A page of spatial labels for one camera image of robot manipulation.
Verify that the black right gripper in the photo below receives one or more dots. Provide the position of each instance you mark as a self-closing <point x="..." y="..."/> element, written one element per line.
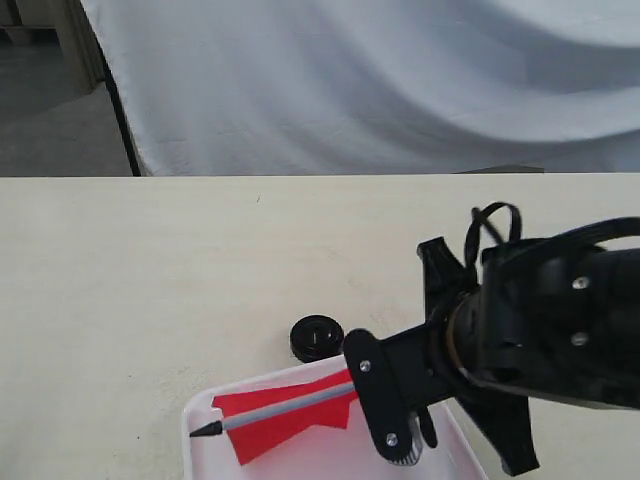
<point x="397" y="379"/>

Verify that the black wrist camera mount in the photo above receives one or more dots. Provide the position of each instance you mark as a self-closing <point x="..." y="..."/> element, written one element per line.
<point x="452" y="312"/>

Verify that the wooden furniture in background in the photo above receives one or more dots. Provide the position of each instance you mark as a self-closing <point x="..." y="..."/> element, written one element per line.
<point x="22" y="20"/>

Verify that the white backdrop cloth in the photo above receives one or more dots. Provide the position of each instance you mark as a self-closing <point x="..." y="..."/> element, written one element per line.
<point x="375" y="87"/>

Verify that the white plastic tray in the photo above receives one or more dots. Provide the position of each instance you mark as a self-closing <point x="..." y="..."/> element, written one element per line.
<point x="319" y="452"/>

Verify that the black round flag base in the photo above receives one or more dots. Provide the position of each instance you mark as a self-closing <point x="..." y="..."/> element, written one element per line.
<point x="316" y="337"/>

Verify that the red flag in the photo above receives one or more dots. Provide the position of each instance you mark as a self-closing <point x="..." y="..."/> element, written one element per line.
<point x="258" y="421"/>

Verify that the black backdrop stand pole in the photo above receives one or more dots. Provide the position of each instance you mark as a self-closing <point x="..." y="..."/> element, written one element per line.
<point x="121" y="120"/>

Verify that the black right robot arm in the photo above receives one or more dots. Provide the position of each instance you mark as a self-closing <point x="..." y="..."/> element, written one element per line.
<point x="552" y="318"/>

